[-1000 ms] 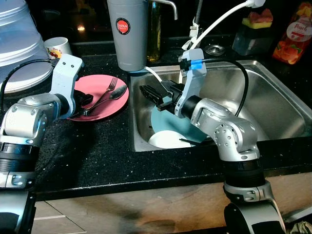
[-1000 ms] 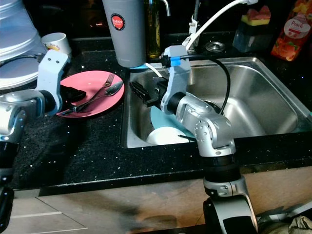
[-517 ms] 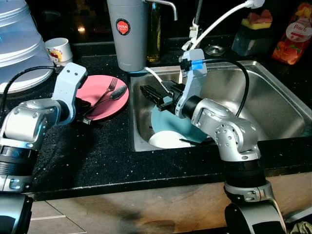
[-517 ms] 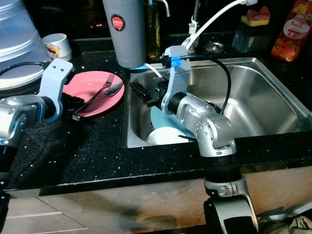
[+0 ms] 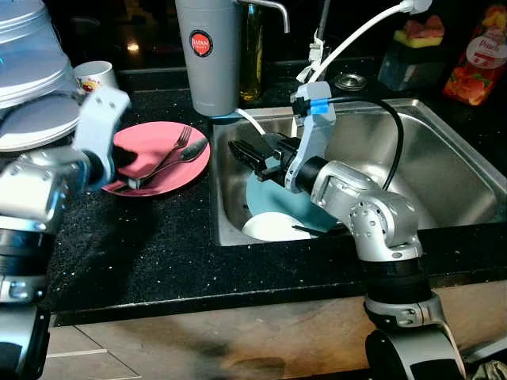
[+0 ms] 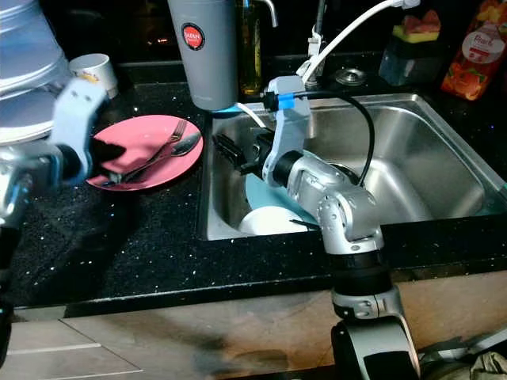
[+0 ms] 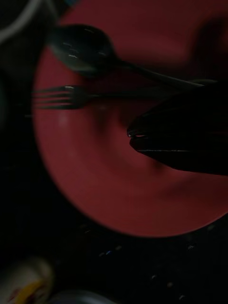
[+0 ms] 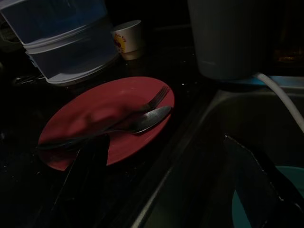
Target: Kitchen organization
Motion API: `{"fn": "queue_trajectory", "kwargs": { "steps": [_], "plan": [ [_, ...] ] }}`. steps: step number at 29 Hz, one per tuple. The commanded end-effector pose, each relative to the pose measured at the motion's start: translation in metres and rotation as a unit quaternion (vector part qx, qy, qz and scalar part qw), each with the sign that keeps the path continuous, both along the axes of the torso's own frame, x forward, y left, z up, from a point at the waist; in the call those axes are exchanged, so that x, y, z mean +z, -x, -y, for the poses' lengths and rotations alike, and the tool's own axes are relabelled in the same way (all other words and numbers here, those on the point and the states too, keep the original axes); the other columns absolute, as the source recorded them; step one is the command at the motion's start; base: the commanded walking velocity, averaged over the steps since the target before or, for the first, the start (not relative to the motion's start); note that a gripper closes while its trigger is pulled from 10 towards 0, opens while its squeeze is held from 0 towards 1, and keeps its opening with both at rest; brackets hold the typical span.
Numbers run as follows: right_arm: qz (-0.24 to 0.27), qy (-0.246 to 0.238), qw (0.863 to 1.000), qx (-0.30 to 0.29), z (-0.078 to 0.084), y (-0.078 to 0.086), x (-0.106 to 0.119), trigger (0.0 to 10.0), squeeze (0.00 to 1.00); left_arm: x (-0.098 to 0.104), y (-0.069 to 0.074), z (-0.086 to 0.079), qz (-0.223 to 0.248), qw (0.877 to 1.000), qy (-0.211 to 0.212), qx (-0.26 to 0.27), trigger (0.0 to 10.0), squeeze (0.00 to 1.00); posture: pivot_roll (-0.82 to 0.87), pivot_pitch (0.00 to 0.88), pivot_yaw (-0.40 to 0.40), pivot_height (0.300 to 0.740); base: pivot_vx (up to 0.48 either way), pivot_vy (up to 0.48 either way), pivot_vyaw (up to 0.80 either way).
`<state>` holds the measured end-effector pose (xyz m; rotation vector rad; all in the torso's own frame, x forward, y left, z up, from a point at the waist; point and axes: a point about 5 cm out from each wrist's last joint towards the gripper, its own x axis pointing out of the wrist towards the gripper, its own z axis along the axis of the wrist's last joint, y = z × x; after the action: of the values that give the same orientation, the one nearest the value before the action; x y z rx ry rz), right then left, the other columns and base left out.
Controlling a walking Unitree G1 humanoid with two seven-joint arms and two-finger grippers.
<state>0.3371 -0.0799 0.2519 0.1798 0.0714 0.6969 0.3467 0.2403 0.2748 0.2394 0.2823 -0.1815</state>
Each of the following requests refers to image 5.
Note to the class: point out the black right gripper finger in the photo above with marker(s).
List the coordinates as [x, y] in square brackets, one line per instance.
[258, 165]
[252, 149]

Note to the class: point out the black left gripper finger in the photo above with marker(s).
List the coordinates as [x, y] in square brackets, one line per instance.
[146, 161]
[139, 180]

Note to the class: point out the pink round plate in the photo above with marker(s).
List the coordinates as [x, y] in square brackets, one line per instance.
[154, 138]

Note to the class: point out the teal round plate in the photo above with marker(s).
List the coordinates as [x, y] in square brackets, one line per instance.
[273, 198]

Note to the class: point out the silver metal fork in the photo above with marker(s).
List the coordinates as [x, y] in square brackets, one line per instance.
[181, 141]

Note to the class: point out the silver metal spoon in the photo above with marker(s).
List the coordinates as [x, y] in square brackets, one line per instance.
[192, 150]

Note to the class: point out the white bowl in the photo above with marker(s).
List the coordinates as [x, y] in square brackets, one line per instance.
[273, 228]

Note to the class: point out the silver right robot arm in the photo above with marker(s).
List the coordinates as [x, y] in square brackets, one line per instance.
[384, 229]

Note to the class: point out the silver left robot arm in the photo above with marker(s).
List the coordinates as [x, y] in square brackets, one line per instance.
[32, 198]

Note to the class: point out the grey water filter canister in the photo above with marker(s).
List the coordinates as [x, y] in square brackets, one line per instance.
[207, 79]

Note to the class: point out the olive oil glass bottle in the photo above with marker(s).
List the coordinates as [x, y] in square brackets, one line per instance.
[253, 63]

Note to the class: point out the white cartoon print cup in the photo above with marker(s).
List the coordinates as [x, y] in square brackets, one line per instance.
[95, 77]

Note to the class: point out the round silver sink hole cover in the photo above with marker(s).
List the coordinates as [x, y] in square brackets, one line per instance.
[350, 81]

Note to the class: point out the white tie on faucet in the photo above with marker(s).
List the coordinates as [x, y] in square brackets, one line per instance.
[313, 59]

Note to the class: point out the metal faucet pipe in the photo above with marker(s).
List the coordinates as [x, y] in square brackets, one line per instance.
[324, 20]

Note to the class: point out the black sponge holder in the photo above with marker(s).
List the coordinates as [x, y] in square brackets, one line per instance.
[408, 71]

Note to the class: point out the stainless steel sink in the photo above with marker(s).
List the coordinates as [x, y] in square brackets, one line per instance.
[451, 158]

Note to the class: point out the yellow and red sponge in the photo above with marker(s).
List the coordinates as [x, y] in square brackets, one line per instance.
[420, 33]

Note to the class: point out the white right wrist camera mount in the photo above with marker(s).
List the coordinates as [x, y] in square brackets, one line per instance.
[313, 134]

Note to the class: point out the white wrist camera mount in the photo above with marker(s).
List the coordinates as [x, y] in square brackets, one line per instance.
[313, 134]
[103, 119]

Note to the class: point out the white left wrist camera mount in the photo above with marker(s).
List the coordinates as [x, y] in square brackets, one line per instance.
[103, 119]

